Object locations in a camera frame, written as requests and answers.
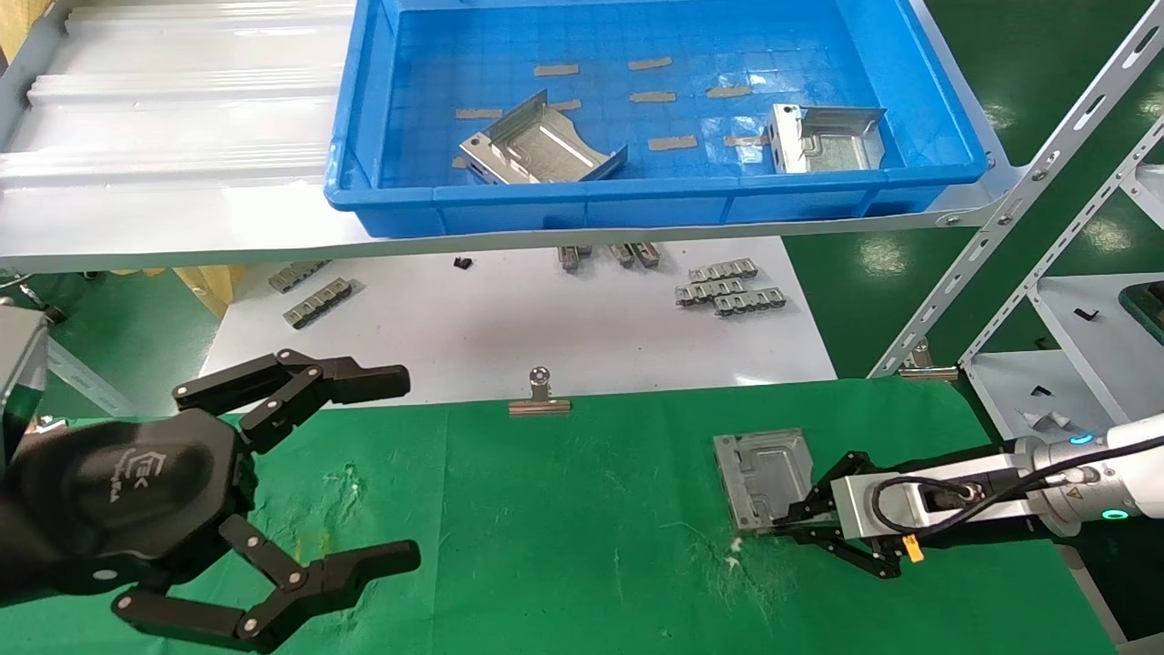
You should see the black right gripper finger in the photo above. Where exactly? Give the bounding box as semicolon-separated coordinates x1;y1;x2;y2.
771;452;878;529
787;526;910;580

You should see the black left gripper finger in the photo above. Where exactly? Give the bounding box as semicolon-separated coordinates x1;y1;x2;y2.
111;514;422;654
173;348;412;456

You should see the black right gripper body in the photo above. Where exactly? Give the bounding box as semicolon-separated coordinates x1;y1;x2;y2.
832;444;1047;551

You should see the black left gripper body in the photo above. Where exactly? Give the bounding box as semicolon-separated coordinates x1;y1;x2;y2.
0;409;260;609

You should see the stamped sheet metal part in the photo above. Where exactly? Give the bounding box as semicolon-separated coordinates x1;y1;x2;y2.
457;89;628;185
762;103;888;174
712;428;817;536

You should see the silver binder clip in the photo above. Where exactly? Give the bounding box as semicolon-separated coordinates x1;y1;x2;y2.
898;338;960;381
508;366;573;418

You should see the small white object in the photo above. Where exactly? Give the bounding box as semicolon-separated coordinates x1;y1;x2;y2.
1018;408;1088;436

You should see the white metal storage rack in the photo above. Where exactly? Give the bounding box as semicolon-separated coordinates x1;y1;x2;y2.
959;118;1164;456

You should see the green table cloth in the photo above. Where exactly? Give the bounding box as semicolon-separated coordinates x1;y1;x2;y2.
0;376;1119;655

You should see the grey metal shelf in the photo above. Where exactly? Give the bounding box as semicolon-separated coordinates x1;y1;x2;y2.
0;0;1164;419

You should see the dark green tray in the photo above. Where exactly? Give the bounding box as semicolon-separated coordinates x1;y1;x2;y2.
1119;280;1164;347

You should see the translucent corrugated plastic sheet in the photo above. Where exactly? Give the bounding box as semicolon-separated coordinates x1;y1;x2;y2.
0;0;357;197

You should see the large blue plastic bin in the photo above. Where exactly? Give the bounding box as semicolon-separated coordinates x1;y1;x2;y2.
325;0;989;239

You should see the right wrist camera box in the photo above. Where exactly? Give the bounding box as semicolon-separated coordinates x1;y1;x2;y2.
830;473;997;539

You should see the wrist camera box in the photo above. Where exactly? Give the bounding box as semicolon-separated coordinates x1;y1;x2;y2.
830;473;997;539
0;305;51;465

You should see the black camera cable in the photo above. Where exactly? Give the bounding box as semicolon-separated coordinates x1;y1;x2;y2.
870;435;1164;538

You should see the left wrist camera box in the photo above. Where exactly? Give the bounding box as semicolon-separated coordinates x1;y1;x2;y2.
0;305;51;465

